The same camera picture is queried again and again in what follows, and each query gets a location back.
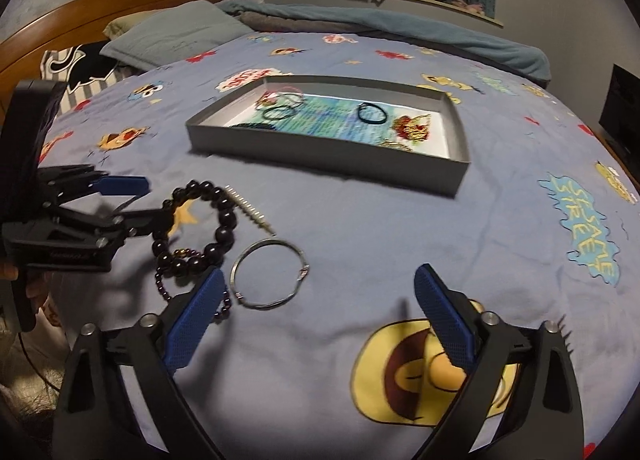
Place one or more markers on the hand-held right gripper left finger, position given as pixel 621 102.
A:
pixel 197 325

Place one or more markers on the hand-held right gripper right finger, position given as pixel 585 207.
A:
pixel 445 315

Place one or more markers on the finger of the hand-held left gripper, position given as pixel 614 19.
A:
pixel 150 221
pixel 125 185

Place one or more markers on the grey cardboard box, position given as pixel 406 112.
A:
pixel 325 159

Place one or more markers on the pearl hair clip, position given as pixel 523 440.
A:
pixel 250 210

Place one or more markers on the black striped cloth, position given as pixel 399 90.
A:
pixel 85 72

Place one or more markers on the blue cartoon printed bedsheet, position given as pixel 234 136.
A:
pixel 350 240

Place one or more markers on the grey-blue pillow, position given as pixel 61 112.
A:
pixel 175 34

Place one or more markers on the beige pillow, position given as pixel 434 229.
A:
pixel 122 22

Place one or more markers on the wooden headboard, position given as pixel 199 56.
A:
pixel 100 4

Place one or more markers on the printed paper sheet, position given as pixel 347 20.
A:
pixel 330 122

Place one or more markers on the grey folded blanket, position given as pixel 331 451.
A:
pixel 290 22

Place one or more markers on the black monitor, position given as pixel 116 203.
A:
pixel 622 104

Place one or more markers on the teal blanket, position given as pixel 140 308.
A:
pixel 400 34

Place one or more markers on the pink cloth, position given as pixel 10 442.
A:
pixel 470 7

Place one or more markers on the window sill shelf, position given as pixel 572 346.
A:
pixel 425 2

